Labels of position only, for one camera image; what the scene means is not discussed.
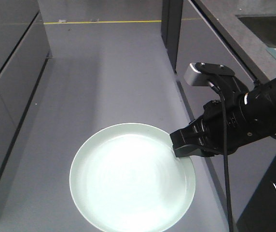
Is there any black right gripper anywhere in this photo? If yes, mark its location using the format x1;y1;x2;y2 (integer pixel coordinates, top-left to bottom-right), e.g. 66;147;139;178
169;99;243;158

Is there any light green round plate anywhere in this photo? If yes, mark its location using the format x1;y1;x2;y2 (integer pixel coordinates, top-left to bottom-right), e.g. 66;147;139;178
69;123;196;232

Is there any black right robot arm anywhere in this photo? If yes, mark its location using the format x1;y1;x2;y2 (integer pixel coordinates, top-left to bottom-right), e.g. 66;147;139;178
170;75;276;158

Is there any dark grey cabinet column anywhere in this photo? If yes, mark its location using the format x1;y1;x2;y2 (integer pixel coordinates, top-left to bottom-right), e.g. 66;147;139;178
161;0;183;73

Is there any stainless steel sink basin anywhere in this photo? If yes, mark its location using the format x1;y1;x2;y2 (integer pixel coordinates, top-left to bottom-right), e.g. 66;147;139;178
236;14;276;48

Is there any grey cabinet with drawers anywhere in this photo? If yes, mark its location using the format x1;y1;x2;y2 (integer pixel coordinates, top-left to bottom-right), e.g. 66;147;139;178
0;0;51;178

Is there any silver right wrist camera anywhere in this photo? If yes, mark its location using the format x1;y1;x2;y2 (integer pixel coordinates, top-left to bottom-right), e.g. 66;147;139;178
183;62;235;87

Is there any black camera cable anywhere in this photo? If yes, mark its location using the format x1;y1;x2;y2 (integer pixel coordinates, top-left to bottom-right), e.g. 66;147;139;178
207;81;235;232

